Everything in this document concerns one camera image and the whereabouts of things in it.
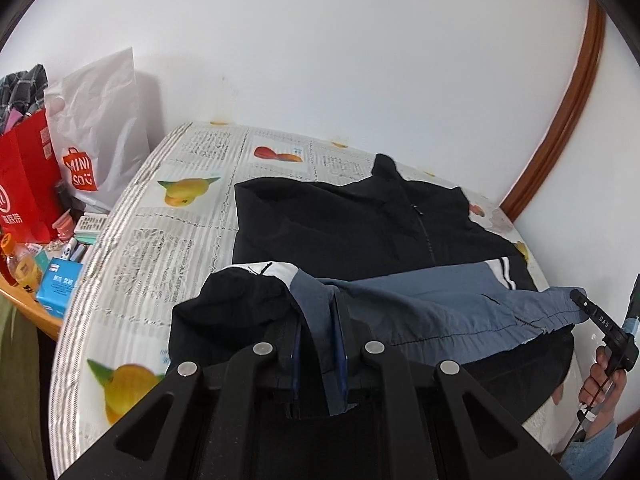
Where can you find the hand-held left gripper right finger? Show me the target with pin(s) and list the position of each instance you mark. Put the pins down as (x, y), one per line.
(341, 360)

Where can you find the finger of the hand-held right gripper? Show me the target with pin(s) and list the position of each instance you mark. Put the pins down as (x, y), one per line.
(602, 320)

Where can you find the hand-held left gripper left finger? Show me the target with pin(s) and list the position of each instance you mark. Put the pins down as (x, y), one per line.
(296, 365)

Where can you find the black white blue jacket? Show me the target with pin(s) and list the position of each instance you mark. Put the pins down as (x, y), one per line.
(350, 225)

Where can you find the person's right forearm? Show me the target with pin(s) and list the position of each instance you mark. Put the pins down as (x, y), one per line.
(590, 455)

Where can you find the person's right hand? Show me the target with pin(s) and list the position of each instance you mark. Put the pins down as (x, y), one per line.
(600, 395)

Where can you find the fruit print tablecloth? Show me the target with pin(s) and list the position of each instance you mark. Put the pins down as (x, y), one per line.
(165, 240)

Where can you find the brown wooden trim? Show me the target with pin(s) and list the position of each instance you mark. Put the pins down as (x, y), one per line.
(575, 100)

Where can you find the white and green box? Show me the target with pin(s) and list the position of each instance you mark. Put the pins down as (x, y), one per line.
(91, 229)

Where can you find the blue tissue box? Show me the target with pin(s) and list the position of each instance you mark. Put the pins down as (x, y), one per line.
(57, 287)

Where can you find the round wooden side table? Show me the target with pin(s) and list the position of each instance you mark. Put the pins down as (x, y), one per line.
(35, 317)

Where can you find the pink cup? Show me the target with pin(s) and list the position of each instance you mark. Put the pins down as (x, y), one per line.
(63, 226)

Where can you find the olive green cloth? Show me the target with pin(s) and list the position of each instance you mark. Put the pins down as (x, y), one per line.
(20, 385)

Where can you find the orange cap drink bottle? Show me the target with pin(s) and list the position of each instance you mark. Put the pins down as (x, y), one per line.
(20, 265)

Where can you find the white plastic bag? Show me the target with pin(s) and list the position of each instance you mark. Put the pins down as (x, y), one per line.
(100, 110)

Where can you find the red paper bag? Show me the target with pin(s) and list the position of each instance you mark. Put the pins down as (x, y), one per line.
(25, 175)

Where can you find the dark plaid cloth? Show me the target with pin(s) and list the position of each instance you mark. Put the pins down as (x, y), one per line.
(22, 90)

